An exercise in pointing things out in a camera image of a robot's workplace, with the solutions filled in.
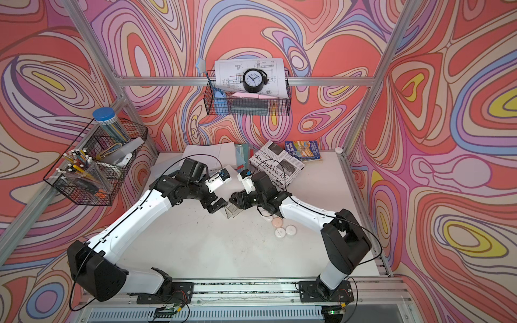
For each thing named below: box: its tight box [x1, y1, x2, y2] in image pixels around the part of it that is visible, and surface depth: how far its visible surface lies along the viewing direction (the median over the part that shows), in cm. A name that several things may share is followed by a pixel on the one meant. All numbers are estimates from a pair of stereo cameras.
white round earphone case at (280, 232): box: [273, 226, 287, 239], surface depth 89 cm
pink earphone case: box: [271, 217, 283, 228], surface depth 92 cm
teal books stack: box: [234, 143, 254, 172], surface depth 117 cm
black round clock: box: [240, 68, 269, 93], surface depth 81 cm
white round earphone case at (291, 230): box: [285, 224, 297, 237], surface depth 90 cm
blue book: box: [284, 139, 323, 161], surface depth 117 cm
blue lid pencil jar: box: [92, 106, 129, 144], surface depth 74 cm
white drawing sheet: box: [214, 57, 290, 99], surface depth 86 cm
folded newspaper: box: [249, 139, 305, 188], surface depth 108 cm
